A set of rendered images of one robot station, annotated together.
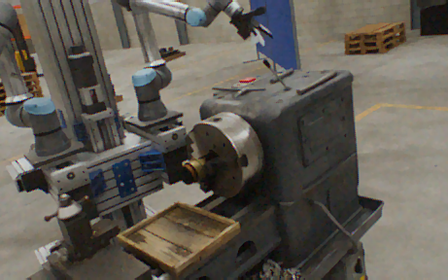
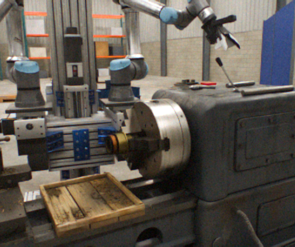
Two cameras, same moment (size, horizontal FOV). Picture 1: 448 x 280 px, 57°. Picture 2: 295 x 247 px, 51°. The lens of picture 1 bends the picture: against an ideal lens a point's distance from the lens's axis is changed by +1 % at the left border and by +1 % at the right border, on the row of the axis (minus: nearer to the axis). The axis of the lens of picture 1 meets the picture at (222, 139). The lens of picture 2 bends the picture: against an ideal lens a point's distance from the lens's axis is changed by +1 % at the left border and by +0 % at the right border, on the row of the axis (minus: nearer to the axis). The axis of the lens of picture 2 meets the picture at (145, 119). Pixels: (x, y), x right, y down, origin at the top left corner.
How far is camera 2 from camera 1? 0.49 m
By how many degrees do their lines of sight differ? 16
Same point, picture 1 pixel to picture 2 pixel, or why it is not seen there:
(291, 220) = (207, 221)
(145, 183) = (99, 154)
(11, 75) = (14, 39)
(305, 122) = (244, 124)
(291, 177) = (214, 176)
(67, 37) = (67, 20)
